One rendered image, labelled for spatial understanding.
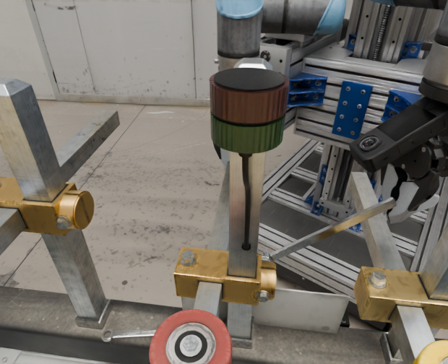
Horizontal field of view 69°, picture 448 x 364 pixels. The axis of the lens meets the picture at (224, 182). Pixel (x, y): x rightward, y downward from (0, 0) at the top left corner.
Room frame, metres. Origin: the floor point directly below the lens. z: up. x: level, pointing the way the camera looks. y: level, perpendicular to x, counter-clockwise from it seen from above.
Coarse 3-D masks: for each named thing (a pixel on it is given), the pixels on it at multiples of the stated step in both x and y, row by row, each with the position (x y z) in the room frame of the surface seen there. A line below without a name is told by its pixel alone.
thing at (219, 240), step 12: (228, 168) 0.55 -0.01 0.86; (228, 180) 0.51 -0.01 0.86; (228, 192) 0.47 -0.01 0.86; (228, 204) 0.43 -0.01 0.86; (216, 216) 0.40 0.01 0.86; (228, 216) 0.40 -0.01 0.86; (216, 228) 0.37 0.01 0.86; (228, 228) 0.37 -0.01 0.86; (216, 240) 0.35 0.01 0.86; (228, 240) 0.35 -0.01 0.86; (204, 288) 0.26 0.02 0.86; (216, 288) 0.26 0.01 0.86; (204, 300) 0.24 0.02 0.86; (216, 300) 0.24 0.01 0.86; (216, 312) 0.23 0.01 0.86
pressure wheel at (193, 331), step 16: (176, 320) 0.19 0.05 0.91; (192, 320) 0.19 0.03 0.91; (208, 320) 0.19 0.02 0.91; (160, 336) 0.17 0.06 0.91; (176, 336) 0.17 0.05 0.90; (192, 336) 0.17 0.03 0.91; (208, 336) 0.17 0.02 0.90; (224, 336) 0.17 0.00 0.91; (160, 352) 0.16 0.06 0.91; (176, 352) 0.16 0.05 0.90; (192, 352) 0.16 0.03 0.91; (208, 352) 0.16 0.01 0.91; (224, 352) 0.16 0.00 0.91
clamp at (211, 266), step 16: (208, 256) 0.31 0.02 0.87; (224, 256) 0.31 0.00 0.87; (176, 272) 0.28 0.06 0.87; (192, 272) 0.28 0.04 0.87; (208, 272) 0.28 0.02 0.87; (224, 272) 0.28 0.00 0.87; (256, 272) 0.28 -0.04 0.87; (272, 272) 0.28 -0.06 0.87; (176, 288) 0.28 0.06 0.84; (192, 288) 0.27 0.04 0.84; (224, 288) 0.27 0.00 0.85; (240, 288) 0.27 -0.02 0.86; (256, 288) 0.26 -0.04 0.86; (272, 288) 0.26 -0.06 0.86; (256, 304) 0.26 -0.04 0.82
